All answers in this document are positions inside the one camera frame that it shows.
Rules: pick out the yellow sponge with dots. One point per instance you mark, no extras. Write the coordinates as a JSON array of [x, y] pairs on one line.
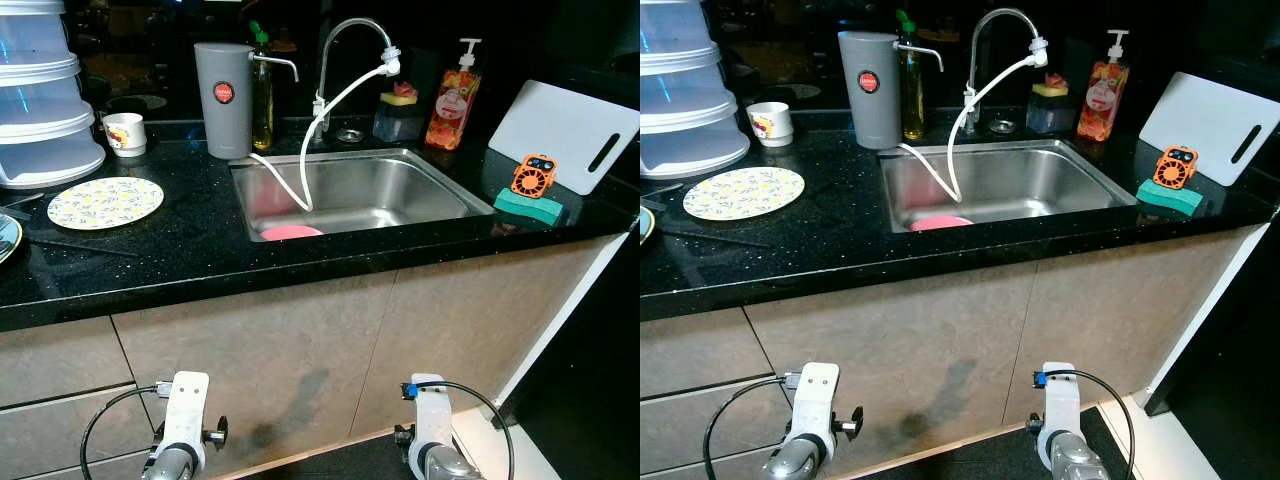
[[1048, 90], [395, 99]]

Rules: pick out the pink plate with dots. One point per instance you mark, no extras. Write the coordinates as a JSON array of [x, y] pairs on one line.
[[292, 233], [940, 223]]

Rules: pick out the small round metal strainer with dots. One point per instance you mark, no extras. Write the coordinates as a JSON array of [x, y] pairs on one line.
[[1002, 127], [349, 135]]

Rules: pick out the pink scourer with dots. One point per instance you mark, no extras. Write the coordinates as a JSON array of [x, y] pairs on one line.
[[1058, 80], [405, 89]]

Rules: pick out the yellow floral plate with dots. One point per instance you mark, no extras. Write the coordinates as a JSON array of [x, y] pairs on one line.
[[105, 203], [745, 193]]

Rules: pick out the orange floral soap dispenser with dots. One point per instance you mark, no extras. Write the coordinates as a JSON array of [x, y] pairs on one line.
[[450, 110], [1100, 100]]

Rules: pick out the teal plate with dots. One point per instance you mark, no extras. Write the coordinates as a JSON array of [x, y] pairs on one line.
[[646, 225], [8, 240]]

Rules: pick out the stainless steel sink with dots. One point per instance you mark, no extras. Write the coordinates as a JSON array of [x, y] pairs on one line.
[[400, 190], [1040, 180]]

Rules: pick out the grey pitcher with red logo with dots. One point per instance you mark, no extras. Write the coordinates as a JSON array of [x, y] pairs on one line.
[[225, 125], [868, 115]]

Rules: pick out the glass oil bottle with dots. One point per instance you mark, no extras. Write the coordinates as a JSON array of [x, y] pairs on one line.
[[910, 100], [262, 110]]

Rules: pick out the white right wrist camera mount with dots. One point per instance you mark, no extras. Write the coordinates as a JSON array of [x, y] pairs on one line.
[[1060, 400], [432, 410]]

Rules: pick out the beige kitchen base cabinet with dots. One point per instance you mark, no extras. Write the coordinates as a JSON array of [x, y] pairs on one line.
[[950, 330], [300, 340]]

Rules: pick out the green sponge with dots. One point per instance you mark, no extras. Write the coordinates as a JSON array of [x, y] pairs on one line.
[[1165, 198], [525, 208]]

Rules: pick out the white tiered food container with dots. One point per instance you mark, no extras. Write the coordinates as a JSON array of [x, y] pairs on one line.
[[690, 120], [40, 130]]

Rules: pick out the dark sponge holder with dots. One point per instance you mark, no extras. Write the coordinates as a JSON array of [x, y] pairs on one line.
[[397, 122], [1050, 115]]

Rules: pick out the white printed cup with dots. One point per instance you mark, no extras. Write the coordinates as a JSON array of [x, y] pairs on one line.
[[125, 135], [770, 125]]

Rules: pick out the white cutting board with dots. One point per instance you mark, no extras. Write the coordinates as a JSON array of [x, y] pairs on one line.
[[1200, 120], [560, 130]]

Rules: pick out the small chrome tap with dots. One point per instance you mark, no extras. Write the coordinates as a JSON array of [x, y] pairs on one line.
[[928, 50], [285, 62]]

